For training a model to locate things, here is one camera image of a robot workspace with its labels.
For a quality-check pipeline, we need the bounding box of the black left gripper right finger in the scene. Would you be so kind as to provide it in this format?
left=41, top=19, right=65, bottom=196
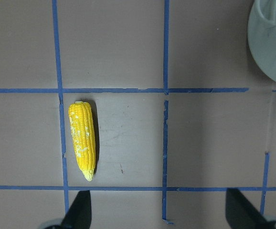
left=225, top=188, right=268, bottom=229

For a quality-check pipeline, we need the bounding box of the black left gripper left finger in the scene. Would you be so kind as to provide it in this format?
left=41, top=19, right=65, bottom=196
left=61, top=190, right=91, bottom=229

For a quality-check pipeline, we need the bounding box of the yellow toy corn cob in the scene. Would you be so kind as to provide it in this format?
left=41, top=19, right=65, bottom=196
left=68, top=101, right=96, bottom=182

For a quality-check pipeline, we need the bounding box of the grey toy cooking pot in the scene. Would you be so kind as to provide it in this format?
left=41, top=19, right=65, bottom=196
left=247, top=0, right=276, bottom=82

